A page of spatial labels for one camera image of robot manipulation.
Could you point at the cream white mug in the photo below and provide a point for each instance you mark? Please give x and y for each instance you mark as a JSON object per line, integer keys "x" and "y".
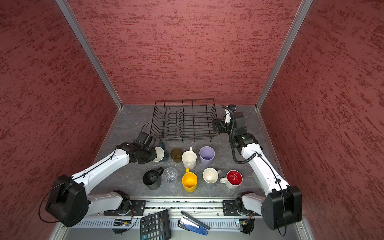
{"x": 211, "y": 175}

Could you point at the yellow mug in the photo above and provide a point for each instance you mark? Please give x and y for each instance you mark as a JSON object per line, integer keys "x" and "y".
{"x": 189, "y": 181}

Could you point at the white mug red inside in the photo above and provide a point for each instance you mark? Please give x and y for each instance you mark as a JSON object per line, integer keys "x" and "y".
{"x": 233, "y": 180}

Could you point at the white ceramic mug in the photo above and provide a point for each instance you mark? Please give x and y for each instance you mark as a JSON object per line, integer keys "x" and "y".
{"x": 189, "y": 159}

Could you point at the right circuit board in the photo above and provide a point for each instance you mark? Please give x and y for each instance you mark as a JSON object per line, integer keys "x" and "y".
{"x": 246, "y": 226}

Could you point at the black calculator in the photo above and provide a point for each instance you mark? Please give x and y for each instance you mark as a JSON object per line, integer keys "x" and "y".
{"x": 156, "y": 226}

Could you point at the black wire dish rack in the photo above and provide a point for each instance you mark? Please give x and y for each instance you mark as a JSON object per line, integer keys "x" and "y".
{"x": 181, "y": 120}

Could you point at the clear glass cup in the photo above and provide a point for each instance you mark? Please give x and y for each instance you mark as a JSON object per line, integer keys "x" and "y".
{"x": 170, "y": 175}

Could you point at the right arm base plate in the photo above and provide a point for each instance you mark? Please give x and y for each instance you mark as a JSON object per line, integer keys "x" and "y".
{"x": 231, "y": 208}

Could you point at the left circuit board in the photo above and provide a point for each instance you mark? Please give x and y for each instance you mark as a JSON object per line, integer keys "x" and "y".
{"x": 121, "y": 223}

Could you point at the blue black stapler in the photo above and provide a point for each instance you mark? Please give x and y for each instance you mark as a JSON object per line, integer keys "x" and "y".
{"x": 189, "y": 223}

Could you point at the lilac plastic cup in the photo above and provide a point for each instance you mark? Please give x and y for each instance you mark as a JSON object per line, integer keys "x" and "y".
{"x": 207, "y": 155}

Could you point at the circuit board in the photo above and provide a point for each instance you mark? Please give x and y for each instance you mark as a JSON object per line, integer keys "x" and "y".
{"x": 246, "y": 226}
{"x": 121, "y": 223}

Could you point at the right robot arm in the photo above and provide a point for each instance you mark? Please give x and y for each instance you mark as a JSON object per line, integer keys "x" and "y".
{"x": 282, "y": 204}

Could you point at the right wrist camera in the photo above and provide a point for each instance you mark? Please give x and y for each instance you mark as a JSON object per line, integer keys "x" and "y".
{"x": 228, "y": 113}

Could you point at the black mug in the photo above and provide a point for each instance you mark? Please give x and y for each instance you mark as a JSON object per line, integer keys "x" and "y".
{"x": 152, "y": 179}

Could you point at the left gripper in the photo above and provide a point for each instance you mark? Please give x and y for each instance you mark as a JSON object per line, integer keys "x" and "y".
{"x": 153, "y": 156}

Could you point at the dark green ceramic mug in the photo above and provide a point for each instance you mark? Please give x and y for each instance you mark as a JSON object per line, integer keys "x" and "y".
{"x": 160, "y": 152}

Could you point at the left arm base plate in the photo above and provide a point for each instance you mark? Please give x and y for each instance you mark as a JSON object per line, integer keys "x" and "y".
{"x": 131, "y": 208}

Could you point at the olive green glass cup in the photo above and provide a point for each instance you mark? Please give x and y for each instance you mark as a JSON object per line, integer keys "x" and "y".
{"x": 176, "y": 155}

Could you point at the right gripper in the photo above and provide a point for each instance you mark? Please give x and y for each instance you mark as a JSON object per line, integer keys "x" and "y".
{"x": 221, "y": 123}

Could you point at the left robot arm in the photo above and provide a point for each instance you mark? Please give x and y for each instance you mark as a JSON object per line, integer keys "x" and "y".
{"x": 70, "y": 199}

